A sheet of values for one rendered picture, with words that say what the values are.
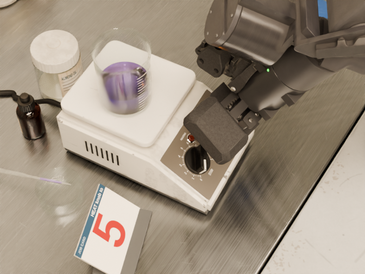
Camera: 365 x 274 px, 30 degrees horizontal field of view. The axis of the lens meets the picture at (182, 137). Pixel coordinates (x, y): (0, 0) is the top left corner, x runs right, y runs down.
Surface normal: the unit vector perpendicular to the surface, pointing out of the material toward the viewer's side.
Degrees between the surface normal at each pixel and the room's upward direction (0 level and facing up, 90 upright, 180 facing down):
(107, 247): 40
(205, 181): 30
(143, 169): 90
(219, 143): 47
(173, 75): 0
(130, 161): 90
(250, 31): 65
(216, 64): 83
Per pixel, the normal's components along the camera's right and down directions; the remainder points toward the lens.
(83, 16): 0.01, -0.58
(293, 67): -0.66, 0.51
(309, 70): -0.37, 0.78
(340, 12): -0.83, -0.33
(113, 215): 0.64, -0.33
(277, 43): 0.22, 0.45
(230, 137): 0.45, -0.32
